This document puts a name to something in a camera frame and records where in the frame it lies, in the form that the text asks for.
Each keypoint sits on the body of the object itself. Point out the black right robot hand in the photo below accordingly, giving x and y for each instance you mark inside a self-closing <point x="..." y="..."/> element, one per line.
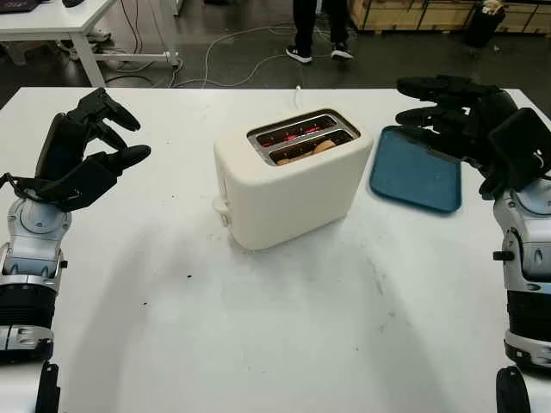
<point x="454" y="125"/>

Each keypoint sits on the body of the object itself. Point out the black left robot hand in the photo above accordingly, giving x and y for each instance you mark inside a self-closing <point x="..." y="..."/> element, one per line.
<point x="60" y="146"/>

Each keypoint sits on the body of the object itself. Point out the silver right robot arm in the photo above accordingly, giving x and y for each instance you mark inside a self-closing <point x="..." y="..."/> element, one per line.
<point x="523" y="223"/>

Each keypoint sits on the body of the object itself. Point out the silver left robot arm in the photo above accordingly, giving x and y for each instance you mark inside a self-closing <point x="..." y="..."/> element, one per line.
<point x="36" y="232"/>

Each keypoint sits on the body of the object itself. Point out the toast slice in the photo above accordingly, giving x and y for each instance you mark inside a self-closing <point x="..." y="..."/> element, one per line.
<point x="325" y="145"/>

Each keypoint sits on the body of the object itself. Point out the cream two-slot toaster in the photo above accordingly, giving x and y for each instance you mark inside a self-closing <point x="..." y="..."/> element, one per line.
<point x="292" y="193"/>

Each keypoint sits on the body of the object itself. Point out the person in black clothes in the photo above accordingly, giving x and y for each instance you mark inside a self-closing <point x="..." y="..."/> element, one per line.
<point x="303" y="26"/>

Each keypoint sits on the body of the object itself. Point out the blue plastic tray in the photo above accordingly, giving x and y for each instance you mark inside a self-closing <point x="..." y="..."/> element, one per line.
<point x="413" y="176"/>

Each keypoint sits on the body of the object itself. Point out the black trash bin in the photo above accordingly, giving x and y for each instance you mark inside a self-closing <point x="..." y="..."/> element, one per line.
<point x="480" y="32"/>

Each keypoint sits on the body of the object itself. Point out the grey plastic stool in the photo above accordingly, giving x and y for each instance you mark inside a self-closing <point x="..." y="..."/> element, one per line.
<point x="13" y="53"/>

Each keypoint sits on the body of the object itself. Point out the white sneaker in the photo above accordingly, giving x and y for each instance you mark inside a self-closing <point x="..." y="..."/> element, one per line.
<point x="99" y="36"/>

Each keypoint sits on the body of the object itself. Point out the stacked wooden crates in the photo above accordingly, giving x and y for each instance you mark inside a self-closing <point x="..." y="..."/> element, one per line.
<point x="525" y="17"/>
<point x="413" y="15"/>

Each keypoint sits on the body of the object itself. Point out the white desk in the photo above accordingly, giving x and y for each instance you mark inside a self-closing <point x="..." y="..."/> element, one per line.
<point x="64" y="19"/>

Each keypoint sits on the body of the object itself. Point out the black computer mouse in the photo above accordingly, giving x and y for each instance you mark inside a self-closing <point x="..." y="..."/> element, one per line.
<point x="73" y="3"/>

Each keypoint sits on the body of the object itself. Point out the dark laptop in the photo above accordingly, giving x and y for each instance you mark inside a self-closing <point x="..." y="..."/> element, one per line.
<point x="17" y="5"/>

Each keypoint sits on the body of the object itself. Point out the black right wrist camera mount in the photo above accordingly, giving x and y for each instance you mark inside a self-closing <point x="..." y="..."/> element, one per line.
<point x="518" y="146"/>

